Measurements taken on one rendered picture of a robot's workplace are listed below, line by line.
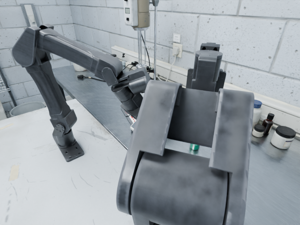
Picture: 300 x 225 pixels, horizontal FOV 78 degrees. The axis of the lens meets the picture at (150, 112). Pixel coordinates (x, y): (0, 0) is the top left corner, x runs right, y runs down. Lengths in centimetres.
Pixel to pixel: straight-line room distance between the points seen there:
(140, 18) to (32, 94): 238
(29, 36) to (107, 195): 51
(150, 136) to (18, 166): 73
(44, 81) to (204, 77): 50
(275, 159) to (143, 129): 75
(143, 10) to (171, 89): 92
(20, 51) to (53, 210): 47
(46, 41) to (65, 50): 6
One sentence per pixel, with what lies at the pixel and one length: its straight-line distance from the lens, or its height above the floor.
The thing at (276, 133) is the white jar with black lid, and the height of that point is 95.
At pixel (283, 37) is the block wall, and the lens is 101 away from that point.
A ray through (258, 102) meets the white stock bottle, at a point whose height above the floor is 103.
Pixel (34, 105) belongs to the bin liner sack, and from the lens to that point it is 250.
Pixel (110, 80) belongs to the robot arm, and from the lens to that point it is 57.
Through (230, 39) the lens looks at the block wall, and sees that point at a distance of 111.
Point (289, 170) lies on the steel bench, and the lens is 85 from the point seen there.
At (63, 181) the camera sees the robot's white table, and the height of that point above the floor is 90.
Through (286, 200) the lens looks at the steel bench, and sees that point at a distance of 75.
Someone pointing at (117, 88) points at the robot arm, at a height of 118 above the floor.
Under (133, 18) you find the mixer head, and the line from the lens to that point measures 105.
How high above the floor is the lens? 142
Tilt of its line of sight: 32 degrees down
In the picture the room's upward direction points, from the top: straight up
